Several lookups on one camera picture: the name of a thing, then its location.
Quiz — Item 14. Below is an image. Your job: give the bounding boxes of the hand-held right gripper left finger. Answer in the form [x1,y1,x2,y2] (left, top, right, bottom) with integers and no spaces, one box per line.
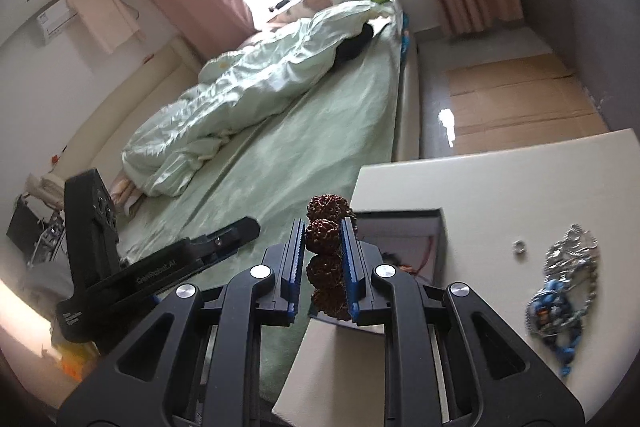
[57,221,307,427]

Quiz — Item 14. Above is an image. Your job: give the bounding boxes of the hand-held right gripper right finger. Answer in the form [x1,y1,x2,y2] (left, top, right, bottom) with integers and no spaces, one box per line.
[341,217,586,427]

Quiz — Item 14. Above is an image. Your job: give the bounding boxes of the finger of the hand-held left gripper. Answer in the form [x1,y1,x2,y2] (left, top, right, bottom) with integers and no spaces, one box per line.
[199,216,260,267]

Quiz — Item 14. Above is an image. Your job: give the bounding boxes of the brown seed bead bracelet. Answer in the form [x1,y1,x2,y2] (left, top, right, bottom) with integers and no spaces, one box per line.
[305,194,359,322]

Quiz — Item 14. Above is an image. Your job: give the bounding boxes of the black jewelry box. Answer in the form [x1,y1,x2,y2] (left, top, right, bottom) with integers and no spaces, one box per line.
[306,207,447,339]

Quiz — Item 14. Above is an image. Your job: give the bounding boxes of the blue bead bracelet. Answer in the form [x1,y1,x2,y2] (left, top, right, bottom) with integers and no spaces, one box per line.
[525,278,587,379]

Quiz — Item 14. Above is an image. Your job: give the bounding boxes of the black bedside box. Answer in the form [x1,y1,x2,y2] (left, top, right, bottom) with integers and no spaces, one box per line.
[7,196,52,266]

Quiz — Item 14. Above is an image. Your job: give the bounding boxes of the pink pillow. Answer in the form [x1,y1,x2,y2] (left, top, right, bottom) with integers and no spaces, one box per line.
[110,172,144,208]

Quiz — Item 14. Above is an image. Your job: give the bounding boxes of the orange packet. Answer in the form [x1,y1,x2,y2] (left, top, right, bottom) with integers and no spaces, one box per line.
[59,341,102,382]

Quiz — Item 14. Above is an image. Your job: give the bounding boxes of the bed with green sheet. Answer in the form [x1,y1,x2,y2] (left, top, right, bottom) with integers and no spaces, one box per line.
[10,0,422,388]

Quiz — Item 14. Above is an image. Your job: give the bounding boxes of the pale green duvet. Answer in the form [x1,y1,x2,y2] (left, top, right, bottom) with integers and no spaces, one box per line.
[121,0,397,198]

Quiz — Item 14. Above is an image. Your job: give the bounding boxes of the black cloth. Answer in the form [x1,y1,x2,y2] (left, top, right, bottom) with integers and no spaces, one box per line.
[334,23,376,64]

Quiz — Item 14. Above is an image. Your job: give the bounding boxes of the blue packets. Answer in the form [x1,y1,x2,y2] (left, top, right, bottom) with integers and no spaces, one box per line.
[399,13,414,54]

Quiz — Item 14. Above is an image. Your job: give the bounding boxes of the white air conditioner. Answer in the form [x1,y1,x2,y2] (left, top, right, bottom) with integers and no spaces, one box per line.
[35,4,82,44]

